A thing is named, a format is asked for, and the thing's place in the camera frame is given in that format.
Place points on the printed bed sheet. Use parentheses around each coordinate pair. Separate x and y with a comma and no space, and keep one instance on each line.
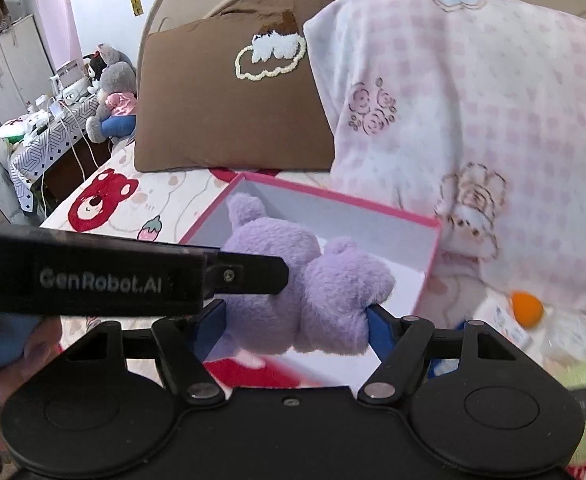
(123,195)

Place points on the pink cardboard box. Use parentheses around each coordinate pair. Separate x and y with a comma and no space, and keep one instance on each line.
(348,225)

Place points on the clear plastic packet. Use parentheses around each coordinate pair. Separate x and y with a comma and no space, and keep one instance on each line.
(570,337)

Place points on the yellow wall plate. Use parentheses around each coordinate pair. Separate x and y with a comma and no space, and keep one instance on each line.
(135,6)

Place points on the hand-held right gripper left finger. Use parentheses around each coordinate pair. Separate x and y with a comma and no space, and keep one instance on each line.
(209,325)

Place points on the table with patterned cloth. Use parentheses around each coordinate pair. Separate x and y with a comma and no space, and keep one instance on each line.
(48,145)

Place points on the purple plush toy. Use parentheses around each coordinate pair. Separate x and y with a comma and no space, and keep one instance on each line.
(323,300)

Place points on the white tissue pack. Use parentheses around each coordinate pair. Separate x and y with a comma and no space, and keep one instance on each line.
(510,330)

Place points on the white desk appliance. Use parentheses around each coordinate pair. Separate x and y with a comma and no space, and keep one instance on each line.
(68,80)

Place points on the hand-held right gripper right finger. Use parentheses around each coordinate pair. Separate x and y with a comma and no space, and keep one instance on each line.
(380,331)

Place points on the green yarn ball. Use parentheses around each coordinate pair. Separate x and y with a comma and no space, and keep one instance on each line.
(580,377)

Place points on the black and white plush toy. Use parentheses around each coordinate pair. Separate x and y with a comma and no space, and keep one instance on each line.
(93,70)

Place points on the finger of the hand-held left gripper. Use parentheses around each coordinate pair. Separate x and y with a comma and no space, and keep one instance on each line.
(253,272)

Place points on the pink curtain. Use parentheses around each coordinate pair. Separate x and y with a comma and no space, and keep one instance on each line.
(58,10)

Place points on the grey plush toy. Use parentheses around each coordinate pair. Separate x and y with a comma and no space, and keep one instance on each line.
(118,77)

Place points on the white cabinet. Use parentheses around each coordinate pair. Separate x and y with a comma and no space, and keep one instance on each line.
(18,60)

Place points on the brown pillow with cloud embroidery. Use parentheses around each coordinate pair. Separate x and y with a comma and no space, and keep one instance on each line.
(223,120)

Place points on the orange egg-shaped sponge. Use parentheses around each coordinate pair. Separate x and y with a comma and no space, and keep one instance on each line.
(527,308)

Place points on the pink checked blanket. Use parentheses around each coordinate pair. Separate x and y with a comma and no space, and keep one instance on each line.
(473,110)

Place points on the person's left hand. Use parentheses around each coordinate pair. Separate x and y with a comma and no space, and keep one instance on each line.
(8,380)

